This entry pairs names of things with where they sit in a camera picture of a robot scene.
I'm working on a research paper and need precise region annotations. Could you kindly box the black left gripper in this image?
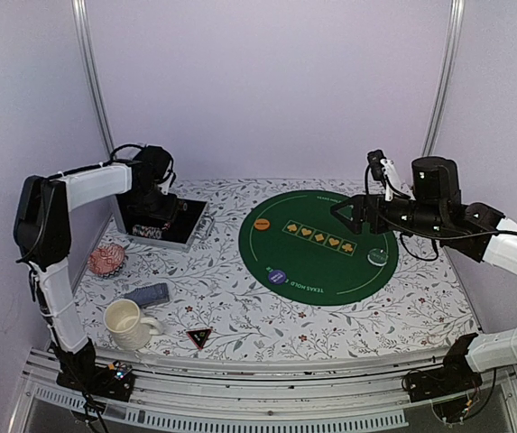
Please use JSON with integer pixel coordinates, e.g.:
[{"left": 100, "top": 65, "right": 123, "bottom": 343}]
[{"left": 135, "top": 181, "right": 180, "bottom": 221}]

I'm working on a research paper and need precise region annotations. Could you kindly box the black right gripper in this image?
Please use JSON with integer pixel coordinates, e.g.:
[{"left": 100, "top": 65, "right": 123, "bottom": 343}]
[{"left": 330, "top": 193, "right": 447, "bottom": 238}]

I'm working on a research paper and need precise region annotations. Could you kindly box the white dealer button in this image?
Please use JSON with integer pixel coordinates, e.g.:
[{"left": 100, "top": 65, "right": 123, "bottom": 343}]
[{"left": 367, "top": 248, "right": 389, "bottom": 267}]

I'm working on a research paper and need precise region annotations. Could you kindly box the orange big blind button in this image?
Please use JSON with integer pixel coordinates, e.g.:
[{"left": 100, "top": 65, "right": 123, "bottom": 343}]
[{"left": 253, "top": 217, "right": 271, "bottom": 231}]

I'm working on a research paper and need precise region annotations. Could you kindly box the blue small blind button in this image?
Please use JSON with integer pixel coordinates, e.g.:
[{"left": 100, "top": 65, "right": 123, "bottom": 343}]
[{"left": 268, "top": 270, "right": 287, "bottom": 285}]

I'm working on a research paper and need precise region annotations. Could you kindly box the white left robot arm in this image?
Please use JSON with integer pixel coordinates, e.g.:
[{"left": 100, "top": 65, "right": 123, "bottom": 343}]
[{"left": 14, "top": 145, "right": 179, "bottom": 355}]

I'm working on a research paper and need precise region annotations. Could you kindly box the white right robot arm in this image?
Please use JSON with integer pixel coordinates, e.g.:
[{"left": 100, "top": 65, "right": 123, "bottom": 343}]
[{"left": 330, "top": 151, "right": 517, "bottom": 393}]

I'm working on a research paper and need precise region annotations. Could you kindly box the poker chip row front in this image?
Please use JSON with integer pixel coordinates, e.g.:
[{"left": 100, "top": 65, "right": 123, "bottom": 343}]
[{"left": 132, "top": 225, "right": 164, "bottom": 240}]

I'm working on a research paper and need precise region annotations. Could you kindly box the aluminium poker chip case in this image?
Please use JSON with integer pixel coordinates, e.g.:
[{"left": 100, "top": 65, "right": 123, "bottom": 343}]
[{"left": 112, "top": 192, "right": 215, "bottom": 252}]

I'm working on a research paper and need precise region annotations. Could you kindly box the blue playing card deck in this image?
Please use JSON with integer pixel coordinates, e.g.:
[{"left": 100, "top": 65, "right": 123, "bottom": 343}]
[{"left": 124, "top": 282, "right": 170, "bottom": 308}]

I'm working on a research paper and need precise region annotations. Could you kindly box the round green poker mat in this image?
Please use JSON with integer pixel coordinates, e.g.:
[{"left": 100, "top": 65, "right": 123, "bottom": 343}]
[{"left": 238, "top": 190, "right": 399, "bottom": 307}]

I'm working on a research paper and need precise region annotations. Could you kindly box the floral white table mat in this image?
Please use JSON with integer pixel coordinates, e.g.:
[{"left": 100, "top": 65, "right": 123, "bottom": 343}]
[{"left": 75, "top": 180, "right": 478, "bottom": 362}]

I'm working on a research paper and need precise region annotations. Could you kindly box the cream ceramic mug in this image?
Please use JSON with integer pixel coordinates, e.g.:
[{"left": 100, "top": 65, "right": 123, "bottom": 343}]
[{"left": 104, "top": 299, "right": 163, "bottom": 350}]

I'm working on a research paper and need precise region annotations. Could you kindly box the black triangular marker tag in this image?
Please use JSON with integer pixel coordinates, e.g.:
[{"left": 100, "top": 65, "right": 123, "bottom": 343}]
[{"left": 186, "top": 328, "right": 212, "bottom": 350}]

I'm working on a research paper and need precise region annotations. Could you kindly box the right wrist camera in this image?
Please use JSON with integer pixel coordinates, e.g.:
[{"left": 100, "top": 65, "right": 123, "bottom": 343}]
[{"left": 367, "top": 150, "right": 400, "bottom": 201}]

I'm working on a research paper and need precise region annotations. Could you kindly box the aluminium front rail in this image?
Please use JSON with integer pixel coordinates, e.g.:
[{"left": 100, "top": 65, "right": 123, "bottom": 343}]
[{"left": 8, "top": 348, "right": 517, "bottom": 432}]

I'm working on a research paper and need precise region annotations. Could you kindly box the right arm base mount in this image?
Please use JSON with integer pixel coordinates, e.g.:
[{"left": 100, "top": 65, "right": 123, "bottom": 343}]
[{"left": 402, "top": 355, "right": 483, "bottom": 424}]

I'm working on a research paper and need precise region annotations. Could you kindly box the left aluminium frame post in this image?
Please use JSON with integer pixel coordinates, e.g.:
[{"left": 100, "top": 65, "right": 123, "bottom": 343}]
[{"left": 71, "top": 0, "right": 115, "bottom": 154}]

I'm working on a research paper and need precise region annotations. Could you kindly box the aluminium frame post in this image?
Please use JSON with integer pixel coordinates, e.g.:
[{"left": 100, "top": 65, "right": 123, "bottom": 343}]
[
  {"left": 421, "top": 0, "right": 466, "bottom": 156},
  {"left": 71, "top": 0, "right": 115, "bottom": 154}
]

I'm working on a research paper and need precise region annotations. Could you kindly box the right aluminium frame post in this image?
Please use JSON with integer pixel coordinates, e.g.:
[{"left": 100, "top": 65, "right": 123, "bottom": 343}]
[{"left": 421, "top": 0, "right": 466, "bottom": 156}]

